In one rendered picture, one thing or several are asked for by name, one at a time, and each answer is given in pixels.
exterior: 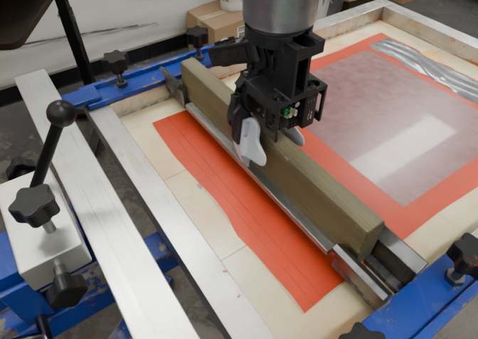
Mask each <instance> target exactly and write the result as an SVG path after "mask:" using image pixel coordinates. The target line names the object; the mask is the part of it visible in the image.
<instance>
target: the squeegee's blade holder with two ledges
mask: <svg viewBox="0 0 478 339"><path fill-rule="evenodd" d="M186 110H187V111H188V112H189V113H190V114H191V115H192V116H193V117H194V118H195V119H196V120H197V121H198V122H199V123H200V125H201V126H202V127H203V128H204V129H205V130H206V131H207V132H208V133H209V134H210V135H211V136H212V137H213V138H214V139H215V140H216V141H217V142H218V143H219V144H220V145H221V146H222V147H223V148H224V149H225V150H226V151H227V152H228V153H229V154H230V156H231V157H232V158H233V159H234V160H235V161H236V162H237V163H238V164H239V165H240V166H241V167H242V168H243V169H244V170H245V171H246V173H247V174H248V175H249V176H250V177H251V178H252V179H253V180H254V181H255V182H256V183H257V184H258V185H259V186H260V187H261V188H262V189H263V190H264V191H265V192H266V193H267V194H268V195H269V196H270V197H271V198H272V199H273V200H274V201H275V202H276V203H277V205H278V206H279V207H280V208H281V209H282V210H283V211H284V212H285V213H286V214H287V215H288V216H289V217H290V218H291V219H292V221H293V222H294V223H295V224H296V225H297V226H298V227H299V228H300V229H301V230H302V231H303V232H304V233H305V234H306V235H307V236H308V238H310V240H311V241H313V243H315V245H316V246H318V248H320V250H321V251H323V253H324V254H325V255H328V254H330V253H331V252H333V251H334V250H333V247H334V246H335V245H334V244H333V243H332V242H331V241H330V240H329V239H328V238H327V237H326V236H325V235H324V234H323V233H322V232H321V231H320V230H319V229H318V228H317V227H316V226H315V225H314V224H313V223H312V222H311V221H310V220H309V219H308V218H307V217H306V216H305V215H304V214H303V213H302V212H301V211H300V210H299V209H298V208H297V207H296V206H295V205H294V204H293V203H292V202H291V201H290V200H289V199H288V198H287V197H286V196H285V195H284V194H283V193H282V192H281V191H280V190H279V189H278V188H277V187H276V186H275V185H274V184H273V183H272V182H271V181H270V180H269V179H268V178H267V177H266V176H265V175H264V174H263V173H262V172H261V171H260V170H259V169H258V168H257V167H256V166H255V165H254V164H253V163H252V162H250V166H249V167H247V166H246V165H245V164H244V163H243V162H242V161H241V160H240V157H239V156H238V153H237V151H236V149H235V146H234V144H233V143H232V142H231V141H230V140H229V139H228V138H227V137H226V136H225V135H224V134H223V133H222V132H221V131H220V130H219V129H218V128H217V127H216V126H215V125H214V123H213V122H212V121H211V120H210V119H209V118H208V117H207V116H206V115H205V114H204V113H203V112H202V111H201V110H200V109H199V108H198V107H197V106H196V105H195V104H194V103H193V102H190V103H188V104H186Z"/></svg>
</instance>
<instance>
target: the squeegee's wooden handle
mask: <svg viewBox="0 0 478 339"><path fill-rule="evenodd" d="M180 66H181V76H182V83H183V86H184V87H185V88H186V91H187V97H188V103H190V102H193V103H194V104H195V105H196V106H197V107H198V108H199V109H200V110H201V111H202V112H203V113H204V114H205V115H206V116H207V117H208V118H209V119H210V120H211V121H212V122H213V123H214V125H215V126H216V127H217V128H218V129H219V130H220V131H221V132H222V133H223V134H224V135H225V136H226V137H227V138H228V139H229V140H230V141H231V142H232V143H233V140H232V138H231V136H230V132H229V128H228V124H227V112H228V107H229V104H230V99H231V97H230V95H231V94H232V93H235V92H234V91H233V90H231V89H230V88H229V86H227V85H226V84H225V83H224V82H222V81H221V80H220V79H219V78H218V77H216V76H215V75H214V74H213V73H212V72H211V71H210V70H209V69H207V68H206V67H205V66H204V65H202V64H201V63H200V62H199V61H198V60H197V59H195V58H189V59H186V60H183V61H182V62H181V64H180ZM250 114H251V115H253V112H250ZM253 116H254V118H256V119H257V120H258V122H259V125H260V144H261V147H262V149H263V151H264V152H265V155H266V159H267V160H266V164H265V165H264V166H260V165H258V164H257V163H255V162H254V161H252V160H251V162H252V163H253V164H254V165H255V166H256V167H257V168H258V169H259V170H260V171H261V172H262V173H263V174H264V175H265V176H266V177H267V178H268V179H269V180H270V181H271V182H272V183H273V184H274V185H275V186H276V187H277V188H278V189H279V190H280V191H281V192H282V193H283V194H284V195H285V196H286V197H287V198H288V199H289V200H290V201H291V202H292V203H293V204H294V205H295V206H296V207H297V208H298V209H299V210H300V211H301V212H302V213H303V214H304V215H305V216H306V217H307V218H308V219H309V220H310V221H311V222H312V223H313V224H314V225H315V226H316V227H317V228H318V229H319V230H320V231H321V232H322V233H323V234H324V235H325V236H326V237H327V238H328V239H329V240H330V241H331V242H332V243H333V244H334V245H336V244H343V245H344V246H345V248H347V249H348V250H349V251H350V253H352V254H353V255H354V256H355V258H357V259H358V260H359V261H360V262H362V261H363V260H364V259H366V258H367V257H369V256H370V254H371V252H372V250H373V248H374V246H375V244H376V242H377V240H378V237H379V235H380V233H381V231H382V229H383V227H384V225H385V222H384V220H383V219H382V218H381V217H380V216H378V215H377V214H376V213H375V212H374V211H372V209H370V208H369V207H368V206H367V205H366V204H365V203H363V202H362V201H361V200H360V199H359V198H357V197H356V196H355V195H354V194H353V193H352V192H351V191H350V190H348V189H347V188H346V187H345V186H344V185H342V184H341V183H340V182H339V181H338V180H337V179H335V177H333V176H332V175H331V174H330V173H328V172H327V171H326V170H325V169H324V168H322V167H321V166H320V165H319V164H318V163H317V162H316V161H315V160H313V159H312V158H311V157H310V156H308V155H307V154H306V153H305V152H304V151H303V150H301V148H300V147H298V146H297V145H296V144H295V143H294V142H292V141H291V140H290V139H289V138H287V137H286V136H285V135H284V134H283V133H282V132H281V131H278V135H277V142H276V143H275V142H274V141H273V140H271V139H270V138H269V137H268V136H267V135H266V134H265V133H263V125H262V122H261V121H260V120H259V119H258V118H257V117H256V116H255V115H253Z"/></svg>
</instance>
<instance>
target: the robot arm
mask: <svg viewBox="0 0 478 339"><path fill-rule="evenodd" d="M318 5H319V0H243V4H242V16H243V20H244V22H245V36H243V37H239V38H235V36H231V37H229V38H222V39H220V40H219V41H217V42H215V43H214V45H213V46H211V47H210V48H207V49H206V50H207V52H208V55H209V58H210V60H211V64H212V66H213V67H215V66H222V67H227V66H231V65H236V64H243V63H247V65H246V67H247V69H244V70H241V71H240V76H239V78H238V79H237V80H236V81H235V85H236V89H235V93H232V94H231V95H230V97H231V99H230V104H229V107H228V112H227V124H228V128H229V132H230V136H231V138H232V140H233V143H234V146H235V149H236V151H237V153H238V156H239V157H240V160H241V161H242V162H243V163H244V164H245V165H246V166H247V167H249V166H250V162H251V160H252V161H254V162H255V163H257V164H258V165H260V166H264V165H265V164H266V160H267V159H266V155H265V152H264V151H263V149H262V147H261V144H260V125H259V122H258V120H257V119H256V118H254V116H253V115H255V116H256V117H257V118H258V119H259V120H260V121H261V122H262V125H263V133H265V134H266V135H267V136H268V137H269V138H270V139H271V140H273V141H274V142H275V143H276V142H277V135H278V131H281V132H282V133H283V134H284V135H285V136H286V137H287V138H289V139H290V140H291V141H292V142H294V143H295V144H296V145H299V146H303V145H304V137H303V136H302V134H301V133H300V131H299V130H298V128H297V127H296V126H297V125H298V126H299V127H300V128H301V129H303V128H305V127H307V126H309V125H310V124H312V123H313V119H314V118H315V119H316V120H317V121H318V122H319V121H321V117H322V110H323V107H324V100H325V97H326V90H327V86H328V84H326V83H325V82H323V81H321V80H320V79H319V78H317V77H315V76H314V75H313V74H311V73H310V72H309V70H310V65H311V60H312V56H315V55H318V54H320V53H323V52H324V44H325V39H323V38H322V37H320V36H318V35H317V34H315V33H313V27H314V23H315V22H316V18H317V10H318ZM319 93H320V94H321V95H322V97H321V101H320V105H319V111H318V110H317V109H315V108H316V104H317V97H318V94H319ZM250 112H253V115H251V114H250Z"/></svg>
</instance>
